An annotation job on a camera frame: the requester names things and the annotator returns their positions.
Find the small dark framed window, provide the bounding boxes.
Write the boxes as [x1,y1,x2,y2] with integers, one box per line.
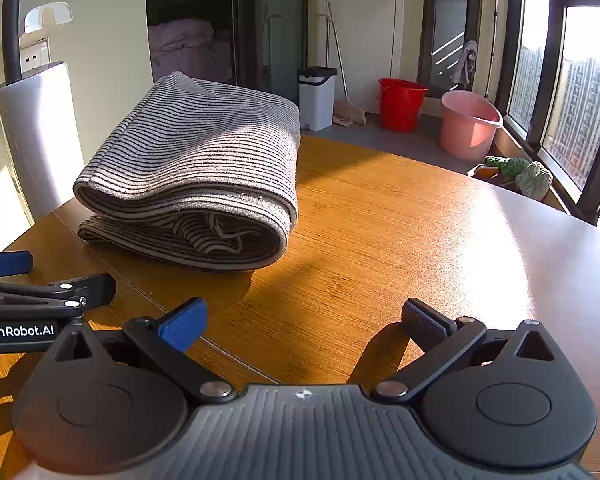
[417,0,484,99]

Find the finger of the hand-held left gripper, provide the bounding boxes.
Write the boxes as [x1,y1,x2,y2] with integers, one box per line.
[0,251,34,280]
[0,273,117,319]

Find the striped towel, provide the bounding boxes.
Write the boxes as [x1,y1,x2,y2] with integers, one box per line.
[73,71,301,272]

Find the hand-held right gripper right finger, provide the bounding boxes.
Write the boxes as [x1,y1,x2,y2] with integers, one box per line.
[370,297,557,406]

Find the glass sliding door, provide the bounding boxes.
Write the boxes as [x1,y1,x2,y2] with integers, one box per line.
[232,0,309,90]

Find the bed with pink blanket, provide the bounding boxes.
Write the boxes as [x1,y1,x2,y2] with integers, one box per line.
[147,17,234,86]

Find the white door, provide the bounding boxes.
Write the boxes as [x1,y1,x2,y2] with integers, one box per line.
[307,0,407,113]

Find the white trash bin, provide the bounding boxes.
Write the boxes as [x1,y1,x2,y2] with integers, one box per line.
[297,66,339,132]

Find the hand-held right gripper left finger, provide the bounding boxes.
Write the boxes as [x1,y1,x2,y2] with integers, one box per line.
[52,296,238,406]

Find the wall socket with clear cover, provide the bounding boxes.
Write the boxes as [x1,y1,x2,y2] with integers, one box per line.
[19,2,75,73]

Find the long mop pole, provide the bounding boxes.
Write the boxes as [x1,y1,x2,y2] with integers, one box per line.
[482,0,501,101]

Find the red bucket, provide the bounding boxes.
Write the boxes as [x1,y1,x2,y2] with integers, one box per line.
[378,78,429,133]

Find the white black stick vacuum cleaner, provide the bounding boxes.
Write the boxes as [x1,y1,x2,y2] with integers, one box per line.
[0,0,87,223]

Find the broom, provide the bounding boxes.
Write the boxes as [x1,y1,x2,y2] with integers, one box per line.
[326,2,367,127]

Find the grey hanging cloth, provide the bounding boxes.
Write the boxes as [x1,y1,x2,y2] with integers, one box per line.
[452,40,479,89]

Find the pale green knitted slipper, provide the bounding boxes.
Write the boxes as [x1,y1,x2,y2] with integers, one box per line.
[515,161,554,201]

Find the pink bucket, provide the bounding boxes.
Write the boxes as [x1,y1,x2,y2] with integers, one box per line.
[439,90,504,162]

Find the large dark framed window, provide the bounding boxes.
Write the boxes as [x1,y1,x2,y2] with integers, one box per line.
[505,0,600,239]

